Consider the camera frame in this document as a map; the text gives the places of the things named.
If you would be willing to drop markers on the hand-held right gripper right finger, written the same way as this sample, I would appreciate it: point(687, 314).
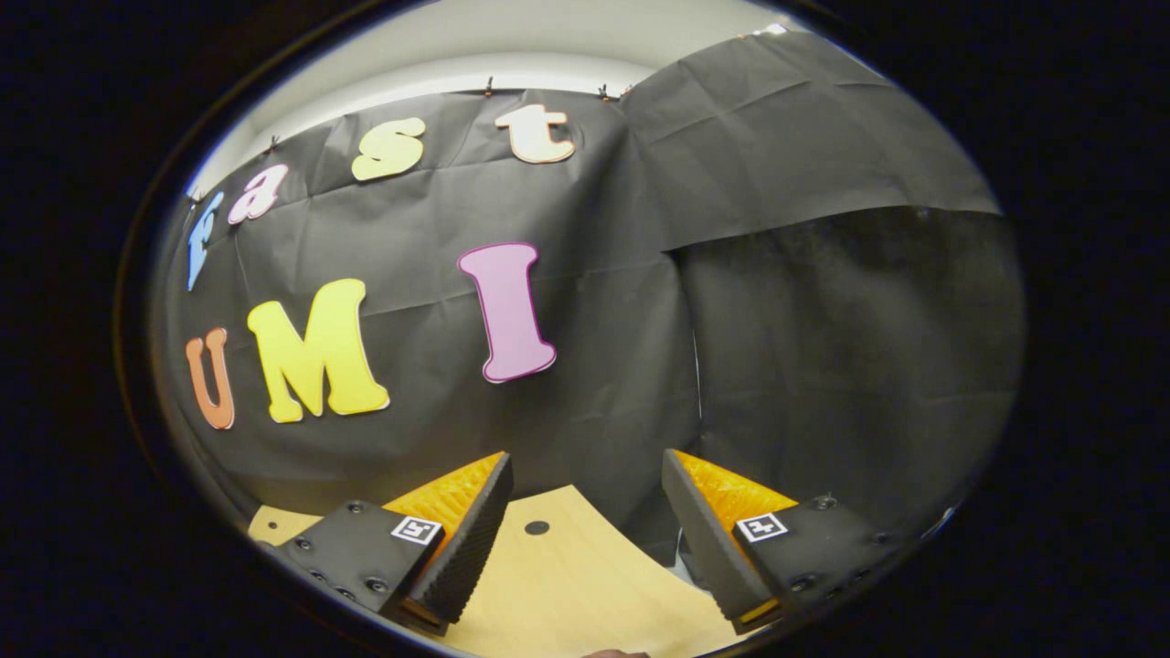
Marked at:
point(704, 539)

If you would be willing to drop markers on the black backdrop cloth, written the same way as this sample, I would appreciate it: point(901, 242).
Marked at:
point(804, 320)

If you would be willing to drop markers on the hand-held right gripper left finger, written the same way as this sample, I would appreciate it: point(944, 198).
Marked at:
point(471, 548)

